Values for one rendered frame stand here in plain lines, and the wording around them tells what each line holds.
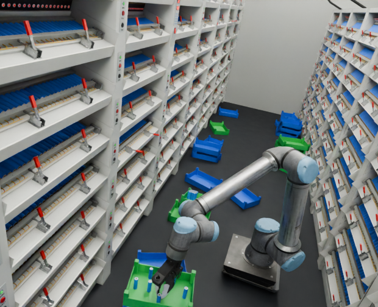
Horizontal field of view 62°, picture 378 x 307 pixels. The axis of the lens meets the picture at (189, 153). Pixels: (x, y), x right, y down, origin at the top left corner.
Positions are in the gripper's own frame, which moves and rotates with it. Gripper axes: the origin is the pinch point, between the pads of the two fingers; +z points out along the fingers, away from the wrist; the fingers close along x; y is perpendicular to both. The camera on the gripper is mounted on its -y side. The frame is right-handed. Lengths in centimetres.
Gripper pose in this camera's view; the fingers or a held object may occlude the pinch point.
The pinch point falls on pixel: (159, 295)
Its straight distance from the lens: 151.3
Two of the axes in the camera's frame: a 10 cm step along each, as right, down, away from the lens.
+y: 5.2, -0.5, 8.6
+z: -3.0, 9.2, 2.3
